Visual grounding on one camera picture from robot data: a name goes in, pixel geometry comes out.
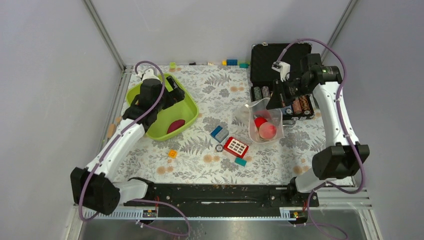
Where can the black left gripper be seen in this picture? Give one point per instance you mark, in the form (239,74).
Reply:
(177,95)

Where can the blue grey toy block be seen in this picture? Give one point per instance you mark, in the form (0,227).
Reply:
(219,133)

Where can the red toy calculator block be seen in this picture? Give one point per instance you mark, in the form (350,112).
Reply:
(236,147)

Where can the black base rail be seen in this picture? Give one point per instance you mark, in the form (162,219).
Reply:
(226,200)

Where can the blue yellow block row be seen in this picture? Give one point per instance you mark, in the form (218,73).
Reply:
(235,62)

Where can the black poker chip case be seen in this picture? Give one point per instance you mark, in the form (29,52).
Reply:
(262,57)

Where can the pink toy peach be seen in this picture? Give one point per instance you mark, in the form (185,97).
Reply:
(267,131)

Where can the orange toy block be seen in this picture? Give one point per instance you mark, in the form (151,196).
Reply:
(172,154)

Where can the red toy apple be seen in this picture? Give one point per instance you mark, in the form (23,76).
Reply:
(258,121)

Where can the floral table mat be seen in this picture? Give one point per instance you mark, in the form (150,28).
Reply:
(218,91)

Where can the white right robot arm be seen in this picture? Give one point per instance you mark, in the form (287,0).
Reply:
(343,155)

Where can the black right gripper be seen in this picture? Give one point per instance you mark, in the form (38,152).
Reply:
(279,97)

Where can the maroon toy sweet potato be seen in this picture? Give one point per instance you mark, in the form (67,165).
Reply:
(175,125)

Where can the teal toy block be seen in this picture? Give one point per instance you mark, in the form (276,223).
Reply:
(240,161)

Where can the green plastic tub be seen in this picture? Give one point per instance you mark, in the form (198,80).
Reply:
(186,110)

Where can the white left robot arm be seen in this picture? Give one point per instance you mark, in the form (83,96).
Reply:
(93,186)

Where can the clear zip top bag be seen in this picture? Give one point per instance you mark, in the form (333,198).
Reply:
(274,116)

